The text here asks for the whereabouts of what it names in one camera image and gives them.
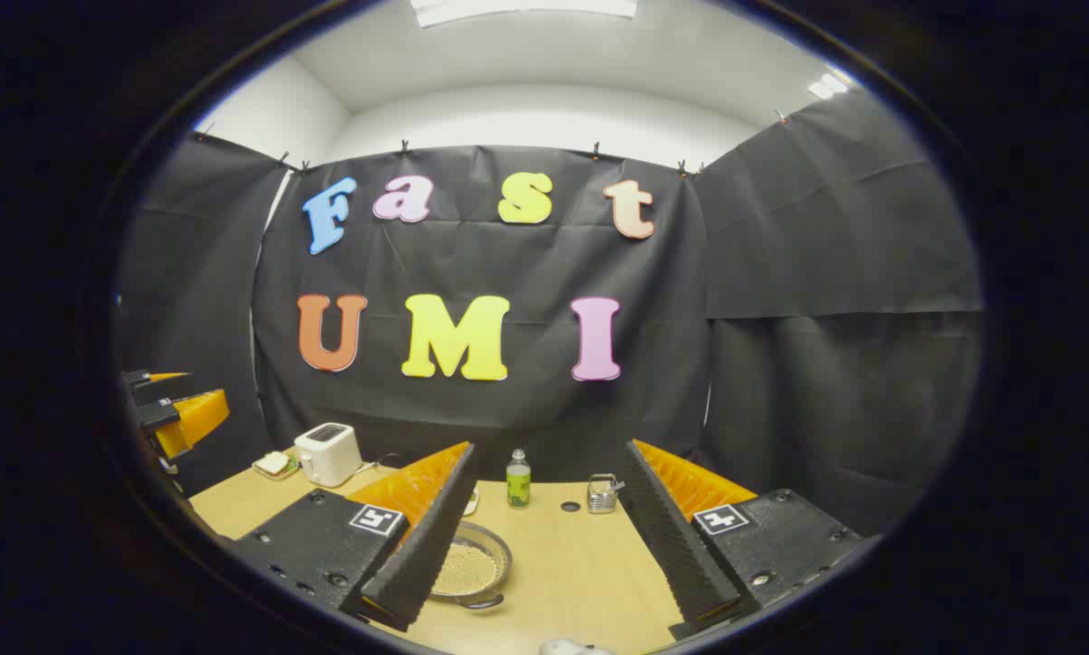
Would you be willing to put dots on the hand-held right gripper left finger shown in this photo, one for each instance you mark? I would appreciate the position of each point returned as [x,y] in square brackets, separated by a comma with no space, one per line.
[421,555]

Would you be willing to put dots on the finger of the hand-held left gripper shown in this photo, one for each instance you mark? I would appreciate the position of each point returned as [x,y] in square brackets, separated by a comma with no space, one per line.
[157,400]
[144,376]

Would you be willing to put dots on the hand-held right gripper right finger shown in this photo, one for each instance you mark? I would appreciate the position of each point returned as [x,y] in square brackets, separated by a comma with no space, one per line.
[676,555]

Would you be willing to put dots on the stainless steel pot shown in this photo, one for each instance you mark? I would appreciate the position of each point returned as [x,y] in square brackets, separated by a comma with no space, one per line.
[499,550]

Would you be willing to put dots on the pile of soybeans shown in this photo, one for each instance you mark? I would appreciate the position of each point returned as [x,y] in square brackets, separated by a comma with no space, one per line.
[467,569]

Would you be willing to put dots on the white divided bean dish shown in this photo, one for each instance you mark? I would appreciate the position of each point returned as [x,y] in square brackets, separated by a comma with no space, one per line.
[473,500]

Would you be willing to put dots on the green tea bottle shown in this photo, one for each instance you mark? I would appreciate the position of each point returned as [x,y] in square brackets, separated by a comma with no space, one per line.
[518,482]

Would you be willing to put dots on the white toaster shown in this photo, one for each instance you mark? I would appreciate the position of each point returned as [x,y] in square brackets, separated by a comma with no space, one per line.
[327,455]

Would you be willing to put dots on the black backdrop cloth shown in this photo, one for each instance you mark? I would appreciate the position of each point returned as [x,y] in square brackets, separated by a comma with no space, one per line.
[526,264]

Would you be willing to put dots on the ceiling light panel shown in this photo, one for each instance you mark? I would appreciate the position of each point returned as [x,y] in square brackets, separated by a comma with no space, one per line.
[826,86]
[526,9]

